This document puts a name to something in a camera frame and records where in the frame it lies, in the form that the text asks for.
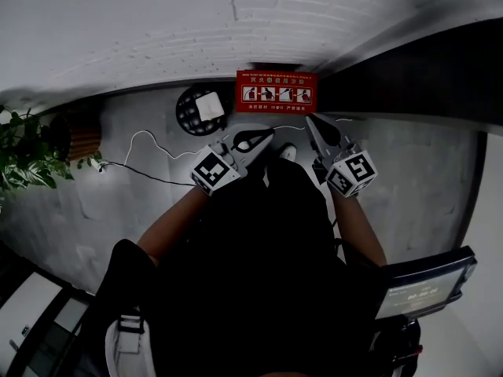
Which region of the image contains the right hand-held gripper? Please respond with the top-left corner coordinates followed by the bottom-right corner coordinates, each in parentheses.
top-left (305, 113), bottom-right (379, 199)

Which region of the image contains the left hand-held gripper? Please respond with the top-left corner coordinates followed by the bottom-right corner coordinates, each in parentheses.
top-left (189, 126), bottom-right (277, 197)

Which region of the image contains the red fire extinguisher box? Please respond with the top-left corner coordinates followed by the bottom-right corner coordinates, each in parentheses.
top-left (235, 69), bottom-right (319, 115)

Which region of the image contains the person's left forearm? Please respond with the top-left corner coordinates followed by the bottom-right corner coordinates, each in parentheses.
top-left (136, 182), bottom-right (215, 269)

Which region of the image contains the person's right forearm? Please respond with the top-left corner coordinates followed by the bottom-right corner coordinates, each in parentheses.
top-left (331, 192), bottom-right (388, 269)

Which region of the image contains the black framed glass cabinet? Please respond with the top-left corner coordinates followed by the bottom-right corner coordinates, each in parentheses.
top-left (0, 240), bottom-right (97, 377)

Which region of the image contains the person's white shoe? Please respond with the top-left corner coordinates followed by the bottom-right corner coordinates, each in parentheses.
top-left (278, 143), bottom-right (298, 163)

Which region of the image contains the black round tufted stool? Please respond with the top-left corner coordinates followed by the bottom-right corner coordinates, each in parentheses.
top-left (174, 84), bottom-right (233, 137)

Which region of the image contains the person's black clothing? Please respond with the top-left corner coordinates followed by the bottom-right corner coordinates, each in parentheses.
top-left (80, 157), bottom-right (388, 377)

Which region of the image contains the brown slatted wooden planter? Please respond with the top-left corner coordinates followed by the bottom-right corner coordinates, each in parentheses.
top-left (67, 118), bottom-right (104, 161)

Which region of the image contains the black framed screen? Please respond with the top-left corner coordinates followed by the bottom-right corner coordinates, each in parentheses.
top-left (374, 245), bottom-right (479, 322)

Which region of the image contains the black gear pack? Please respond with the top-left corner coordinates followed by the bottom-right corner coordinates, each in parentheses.
top-left (368, 315), bottom-right (424, 377)

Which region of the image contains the green leafy plant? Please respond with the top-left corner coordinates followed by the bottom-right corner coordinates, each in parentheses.
top-left (0, 104), bottom-right (104, 214)

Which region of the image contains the black cable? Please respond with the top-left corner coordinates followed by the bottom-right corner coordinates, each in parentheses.
top-left (102, 160), bottom-right (197, 189)

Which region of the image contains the white cable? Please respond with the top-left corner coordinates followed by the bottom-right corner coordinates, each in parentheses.
top-left (123, 117), bottom-right (355, 168)

